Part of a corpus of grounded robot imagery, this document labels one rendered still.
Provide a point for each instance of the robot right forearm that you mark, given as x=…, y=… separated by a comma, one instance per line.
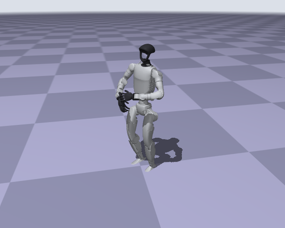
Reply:
x=120, y=88

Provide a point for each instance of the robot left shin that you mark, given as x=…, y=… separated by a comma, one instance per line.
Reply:
x=150, y=154

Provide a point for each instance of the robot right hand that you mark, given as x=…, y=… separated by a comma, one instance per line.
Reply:
x=122, y=105

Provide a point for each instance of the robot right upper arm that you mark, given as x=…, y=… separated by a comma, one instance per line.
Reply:
x=128, y=73

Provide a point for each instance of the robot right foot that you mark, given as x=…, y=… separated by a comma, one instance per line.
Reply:
x=137, y=161

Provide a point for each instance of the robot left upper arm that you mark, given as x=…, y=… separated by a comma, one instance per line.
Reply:
x=157, y=75

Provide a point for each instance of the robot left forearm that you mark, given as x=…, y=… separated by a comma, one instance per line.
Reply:
x=150, y=96

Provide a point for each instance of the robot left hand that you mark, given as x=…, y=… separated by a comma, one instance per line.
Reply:
x=127, y=96

